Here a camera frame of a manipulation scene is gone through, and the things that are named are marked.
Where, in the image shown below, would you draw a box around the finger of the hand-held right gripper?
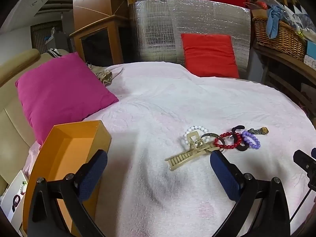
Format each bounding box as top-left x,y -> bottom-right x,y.
293,148 -> 316,176

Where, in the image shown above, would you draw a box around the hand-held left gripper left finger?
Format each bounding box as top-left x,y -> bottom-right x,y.
27,149 -> 108,237

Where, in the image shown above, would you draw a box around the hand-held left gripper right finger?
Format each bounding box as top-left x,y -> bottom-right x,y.
210,150 -> 291,237

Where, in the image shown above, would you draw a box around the orange cardboard box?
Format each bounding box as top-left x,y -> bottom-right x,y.
23,120 -> 111,237

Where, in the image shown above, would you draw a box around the red bead bracelet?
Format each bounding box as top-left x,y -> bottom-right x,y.
214,132 -> 243,150

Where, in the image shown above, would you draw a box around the purple bead bracelet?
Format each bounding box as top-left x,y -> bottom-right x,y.
242,131 -> 261,150

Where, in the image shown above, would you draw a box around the beige hair claw clip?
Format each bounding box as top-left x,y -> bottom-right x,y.
165,131 -> 220,172

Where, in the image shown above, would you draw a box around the wrist watch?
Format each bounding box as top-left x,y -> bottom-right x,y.
247,127 -> 269,135

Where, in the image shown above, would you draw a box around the white bead bracelet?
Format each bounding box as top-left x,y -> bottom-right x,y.
183,126 -> 210,151

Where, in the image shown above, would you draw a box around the black hair clip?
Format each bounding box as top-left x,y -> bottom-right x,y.
231,126 -> 248,151

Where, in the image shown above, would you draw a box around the white flat box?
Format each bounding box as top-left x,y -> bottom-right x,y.
0,170 -> 28,230

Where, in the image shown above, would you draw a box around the magenta pillow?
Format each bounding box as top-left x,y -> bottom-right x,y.
15,52 -> 119,146

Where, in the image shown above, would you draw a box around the beige sofa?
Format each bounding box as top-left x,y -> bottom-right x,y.
0,49 -> 70,198

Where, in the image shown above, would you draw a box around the crumpled beige cloth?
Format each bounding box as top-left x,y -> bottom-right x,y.
86,63 -> 113,87

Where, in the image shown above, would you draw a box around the wooden shelf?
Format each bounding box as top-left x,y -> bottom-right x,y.
252,43 -> 316,110

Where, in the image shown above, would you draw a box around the red pillow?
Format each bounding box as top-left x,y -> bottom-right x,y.
181,34 -> 240,78

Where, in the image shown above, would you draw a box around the wicker basket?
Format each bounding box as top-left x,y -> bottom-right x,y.
252,17 -> 308,61

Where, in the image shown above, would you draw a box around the low wooden glass-door cabinet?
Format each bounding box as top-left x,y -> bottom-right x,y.
70,15 -> 135,67

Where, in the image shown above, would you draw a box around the clear plastic bags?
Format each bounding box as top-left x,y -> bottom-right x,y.
284,0 -> 316,36

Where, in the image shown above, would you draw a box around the blue cloth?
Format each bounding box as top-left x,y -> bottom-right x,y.
266,5 -> 288,39

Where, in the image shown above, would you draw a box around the silver foil insulation sheet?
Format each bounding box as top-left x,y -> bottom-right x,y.
131,0 -> 252,79

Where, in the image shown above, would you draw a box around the brown ring bangle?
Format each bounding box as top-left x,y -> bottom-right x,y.
201,133 -> 226,150

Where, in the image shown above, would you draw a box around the black cable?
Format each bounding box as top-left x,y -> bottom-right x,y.
290,188 -> 316,223

